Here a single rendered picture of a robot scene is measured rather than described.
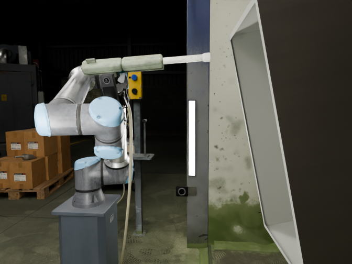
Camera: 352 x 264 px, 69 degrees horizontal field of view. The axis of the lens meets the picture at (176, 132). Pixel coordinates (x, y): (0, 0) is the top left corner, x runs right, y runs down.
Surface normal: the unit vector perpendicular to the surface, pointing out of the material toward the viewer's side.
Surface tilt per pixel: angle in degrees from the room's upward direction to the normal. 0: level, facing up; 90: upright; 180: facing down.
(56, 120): 91
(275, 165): 90
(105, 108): 51
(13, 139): 90
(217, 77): 90
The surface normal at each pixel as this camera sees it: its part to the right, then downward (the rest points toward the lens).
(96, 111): 0.24, -0.56
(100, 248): 0.64, 0.07
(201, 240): -0.08, 0.10
